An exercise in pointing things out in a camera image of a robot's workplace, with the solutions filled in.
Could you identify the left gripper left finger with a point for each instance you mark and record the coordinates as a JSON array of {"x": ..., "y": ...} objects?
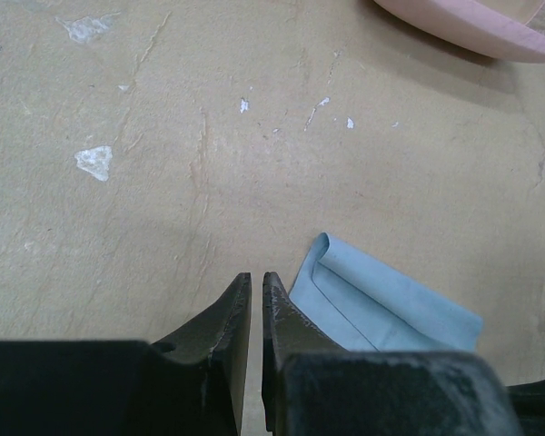
[{"x": 190, "y": 382}]

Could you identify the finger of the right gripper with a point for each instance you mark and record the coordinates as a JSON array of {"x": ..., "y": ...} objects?
[{"x": 528, "y": 400}]

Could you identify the pink glasses case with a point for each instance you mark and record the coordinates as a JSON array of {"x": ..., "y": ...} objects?
[{"x": 512, "y": 31}]

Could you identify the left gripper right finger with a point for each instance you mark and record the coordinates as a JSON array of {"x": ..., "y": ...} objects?
[{"x": 312, "y": 386}]

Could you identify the blue tape patch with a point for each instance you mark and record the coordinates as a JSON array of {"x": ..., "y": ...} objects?
[{"x": 364, "y": 304}]

